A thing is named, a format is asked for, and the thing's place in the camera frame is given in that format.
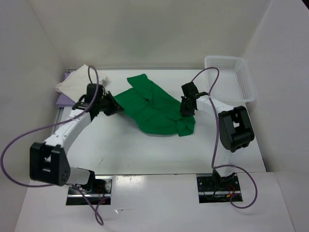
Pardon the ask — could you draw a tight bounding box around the cream white t shirt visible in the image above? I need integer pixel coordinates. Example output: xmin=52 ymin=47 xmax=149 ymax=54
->
xmin=55 ymin=64 xmax=109 ymax=103

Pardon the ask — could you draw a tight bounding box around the green t shirt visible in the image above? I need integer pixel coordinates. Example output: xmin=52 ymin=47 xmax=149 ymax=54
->
xmin=114 ymin=74 xmax=196 ymax=137

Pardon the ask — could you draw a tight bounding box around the purple t shirt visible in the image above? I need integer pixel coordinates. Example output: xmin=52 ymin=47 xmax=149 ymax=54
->
xmin=56 ymin=72 xmax=76 ymax=108

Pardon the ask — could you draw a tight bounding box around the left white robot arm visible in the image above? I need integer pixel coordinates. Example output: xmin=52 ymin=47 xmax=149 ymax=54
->
xmin=29 ymin=84 xmax=123 ymax=193

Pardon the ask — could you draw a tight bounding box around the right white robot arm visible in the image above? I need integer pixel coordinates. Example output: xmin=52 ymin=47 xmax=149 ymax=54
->
xmin=180 ymin=82 xmax=254 ymax=190

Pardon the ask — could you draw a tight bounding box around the white plastic basket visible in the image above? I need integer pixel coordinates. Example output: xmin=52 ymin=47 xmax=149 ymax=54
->
xmin=204 ymin=56 xmax=255 ymax=103

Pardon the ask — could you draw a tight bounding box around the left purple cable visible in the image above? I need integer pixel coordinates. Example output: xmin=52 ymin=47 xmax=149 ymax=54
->
xmin=1 ymin=65 xmax=111 ymax=226

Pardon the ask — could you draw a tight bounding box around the purple cable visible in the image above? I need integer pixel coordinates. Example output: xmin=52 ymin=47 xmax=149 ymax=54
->
xmin=1 ymin=65 xmax=111 ymax=226
xmin=192 ymin=67 xmax=258 ymax=209

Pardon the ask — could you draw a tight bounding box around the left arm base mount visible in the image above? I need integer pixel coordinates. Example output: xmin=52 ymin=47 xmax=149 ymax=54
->
xmin=66 ymin=175 xmax=112 ymax=206

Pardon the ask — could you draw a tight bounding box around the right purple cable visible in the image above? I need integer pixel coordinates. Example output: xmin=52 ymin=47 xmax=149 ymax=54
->
xmin=192 ymin=67 xmax=258 ymax=209

